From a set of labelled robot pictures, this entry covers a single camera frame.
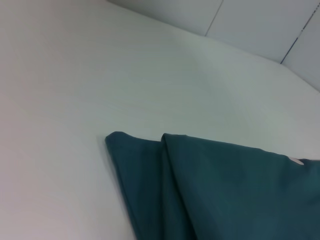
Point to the blue t-shirt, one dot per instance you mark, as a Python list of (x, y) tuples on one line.
[(225, 190)]

